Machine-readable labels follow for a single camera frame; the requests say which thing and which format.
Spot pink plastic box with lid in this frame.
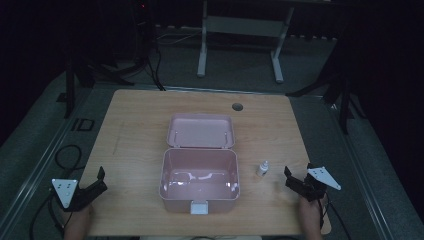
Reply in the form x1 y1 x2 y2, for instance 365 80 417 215
158 112 241 215

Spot black looped floor cable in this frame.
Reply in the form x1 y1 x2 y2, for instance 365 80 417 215
54 144 88 179

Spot small white dropper bottle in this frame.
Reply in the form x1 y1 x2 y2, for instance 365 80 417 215
255 160 270 178

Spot black rectangular floor bracket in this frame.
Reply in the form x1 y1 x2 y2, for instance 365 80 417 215
70 117 96 132

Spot person's right hand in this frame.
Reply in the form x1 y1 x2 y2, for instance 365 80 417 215
298 194 326 231

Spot white metal table frame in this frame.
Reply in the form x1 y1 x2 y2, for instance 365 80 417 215
196 0 296 84

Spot metal floor rail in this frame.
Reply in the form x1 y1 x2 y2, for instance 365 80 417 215
328 99 398 240
0 87 116 234

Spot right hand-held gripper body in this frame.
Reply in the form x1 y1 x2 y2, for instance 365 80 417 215
294 165 342 203

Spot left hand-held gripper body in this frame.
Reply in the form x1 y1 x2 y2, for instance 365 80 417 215
51 178 101 213

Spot black hanging cables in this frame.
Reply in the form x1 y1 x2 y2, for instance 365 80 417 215
131 0 167 92

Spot person's left hand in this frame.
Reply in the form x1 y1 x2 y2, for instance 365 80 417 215
64 204 94 231

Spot black metal stand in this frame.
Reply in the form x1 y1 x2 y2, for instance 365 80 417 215
285 49 368 136
55 49 136 120

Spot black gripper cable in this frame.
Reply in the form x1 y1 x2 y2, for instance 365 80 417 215
29 191 73 240
318 193 353 240

